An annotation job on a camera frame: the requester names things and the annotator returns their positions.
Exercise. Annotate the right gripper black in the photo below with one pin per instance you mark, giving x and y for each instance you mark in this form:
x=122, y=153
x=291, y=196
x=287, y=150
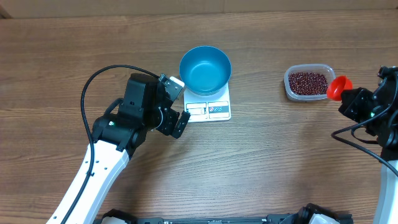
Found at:
x=358, y=101

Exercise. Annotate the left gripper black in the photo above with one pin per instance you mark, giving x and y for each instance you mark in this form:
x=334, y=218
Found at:
x=172, y=116

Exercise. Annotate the white digital kitchen scale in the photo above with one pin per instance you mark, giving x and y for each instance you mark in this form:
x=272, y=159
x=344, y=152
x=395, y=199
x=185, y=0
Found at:
x=216, y=107

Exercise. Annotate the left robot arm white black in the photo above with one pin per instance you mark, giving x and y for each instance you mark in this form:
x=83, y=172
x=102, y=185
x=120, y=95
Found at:
x=116, y=135

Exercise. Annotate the orange scoop blue handle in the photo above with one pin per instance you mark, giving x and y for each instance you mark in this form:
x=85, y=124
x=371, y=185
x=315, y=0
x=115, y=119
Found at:
x=337, y=86

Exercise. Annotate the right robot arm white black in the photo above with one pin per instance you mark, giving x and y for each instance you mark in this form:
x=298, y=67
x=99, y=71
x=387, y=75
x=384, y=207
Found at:
x=384, y=128

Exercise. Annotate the red beans in container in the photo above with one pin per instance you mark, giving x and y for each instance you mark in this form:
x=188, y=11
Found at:
x=308, y=83

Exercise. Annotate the blue metal bowl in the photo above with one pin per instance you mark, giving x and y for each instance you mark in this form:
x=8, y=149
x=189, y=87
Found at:
x=205, y=70

